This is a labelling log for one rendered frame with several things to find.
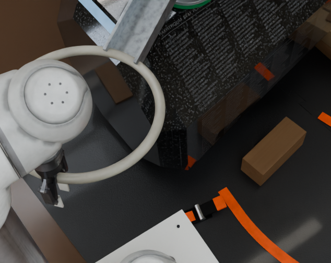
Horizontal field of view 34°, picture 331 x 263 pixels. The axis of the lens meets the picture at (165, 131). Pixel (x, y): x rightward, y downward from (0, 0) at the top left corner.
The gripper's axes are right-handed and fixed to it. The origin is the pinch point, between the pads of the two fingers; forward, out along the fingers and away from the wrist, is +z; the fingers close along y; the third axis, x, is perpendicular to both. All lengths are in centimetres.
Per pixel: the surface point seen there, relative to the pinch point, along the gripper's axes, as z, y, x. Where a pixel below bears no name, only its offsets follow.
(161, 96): -10.5, 32.0, -21.5
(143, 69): -10.2, 40.8, -13.9
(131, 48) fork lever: -9, 49, -8
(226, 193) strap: 80, 51, -46
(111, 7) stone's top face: -2, 71, 6
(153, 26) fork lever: -16, 53, -14
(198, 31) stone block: 3, 72, -25
